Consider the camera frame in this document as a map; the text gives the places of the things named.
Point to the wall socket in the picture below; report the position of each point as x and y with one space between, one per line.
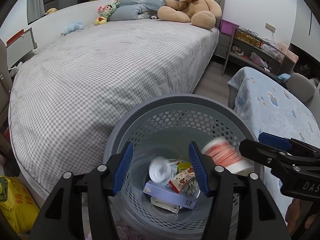
270 27

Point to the bed with grey checked sheet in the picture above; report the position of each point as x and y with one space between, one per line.
100 67

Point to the teal cloth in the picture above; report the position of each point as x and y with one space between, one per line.
282 78

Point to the yellow plastic bag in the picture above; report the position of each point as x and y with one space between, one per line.
17 205

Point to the purple storage box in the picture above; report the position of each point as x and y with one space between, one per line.
228 27

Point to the large tan teddy bear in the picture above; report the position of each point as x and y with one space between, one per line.
195 7

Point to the green white carton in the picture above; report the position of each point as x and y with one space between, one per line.
158 168

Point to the yellow plush on windowsill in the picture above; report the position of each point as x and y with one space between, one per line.
51 11

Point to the white plastic bag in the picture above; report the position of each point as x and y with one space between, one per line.
271 50

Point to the cream red snack wrapper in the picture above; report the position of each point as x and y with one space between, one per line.
183 178

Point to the purple cartoon toothpaste box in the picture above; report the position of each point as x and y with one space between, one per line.
165 192

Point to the yellow red foil packet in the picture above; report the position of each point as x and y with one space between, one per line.
247 38

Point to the red striped paper cup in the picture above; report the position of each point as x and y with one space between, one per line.
225 155

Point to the person's right hand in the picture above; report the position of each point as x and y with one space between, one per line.
297 215

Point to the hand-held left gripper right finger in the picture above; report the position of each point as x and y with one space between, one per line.
198 170

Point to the light blue plush toy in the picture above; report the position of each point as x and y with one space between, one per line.
75 26

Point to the light blue printed blanket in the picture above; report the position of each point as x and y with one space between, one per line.
262 100

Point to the small paper cup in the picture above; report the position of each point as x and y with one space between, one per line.
236 48

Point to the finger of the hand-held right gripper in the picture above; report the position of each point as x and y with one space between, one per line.
272 138
255 151

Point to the small panda plush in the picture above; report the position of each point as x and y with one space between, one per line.
153 17

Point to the grey perforated plastic basket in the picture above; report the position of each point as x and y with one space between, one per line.
175 105

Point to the pink paper box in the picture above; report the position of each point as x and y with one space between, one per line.
288 53

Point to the grey chair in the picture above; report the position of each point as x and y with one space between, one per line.
300 85

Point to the grey nightstand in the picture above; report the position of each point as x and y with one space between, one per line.
222 45

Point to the pink plastic bag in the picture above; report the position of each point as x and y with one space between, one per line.
257 59

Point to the white bed rail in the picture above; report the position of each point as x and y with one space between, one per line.
22 48

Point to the small yellow plush toy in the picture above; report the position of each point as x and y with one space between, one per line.
100 21

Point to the light blue wipes packet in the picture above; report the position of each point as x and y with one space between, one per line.
165 203

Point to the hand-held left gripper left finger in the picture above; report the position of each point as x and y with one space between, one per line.
122 170

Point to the purple fluffy rug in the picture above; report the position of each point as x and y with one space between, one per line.
125 233

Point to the white wardrobe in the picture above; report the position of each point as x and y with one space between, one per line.
302 17

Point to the grey curved shelf unit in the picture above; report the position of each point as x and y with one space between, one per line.
240 56

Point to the green rabbit plush doll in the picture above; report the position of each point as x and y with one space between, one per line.
108 8

